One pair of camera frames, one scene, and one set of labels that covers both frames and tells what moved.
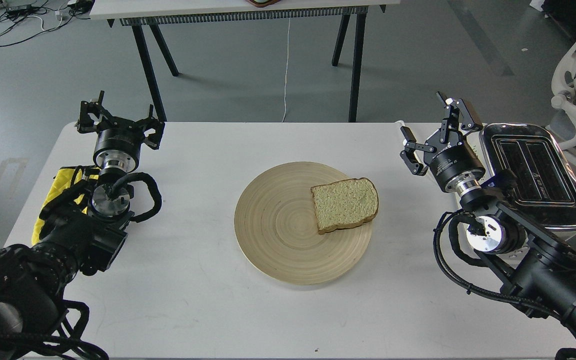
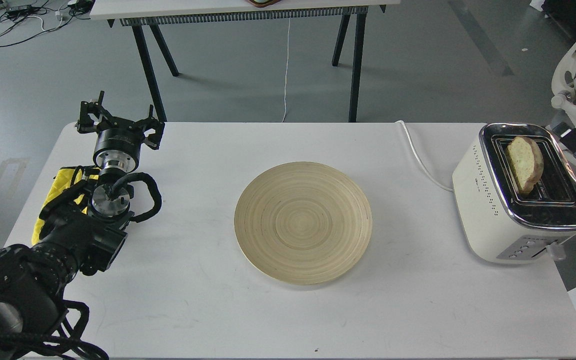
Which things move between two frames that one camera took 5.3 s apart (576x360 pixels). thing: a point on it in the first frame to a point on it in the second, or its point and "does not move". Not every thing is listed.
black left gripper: (118, 146) does not move
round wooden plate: (276, 227) does not move
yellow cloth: (62, 180) does not move
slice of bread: (344, 203) to (526, 159)
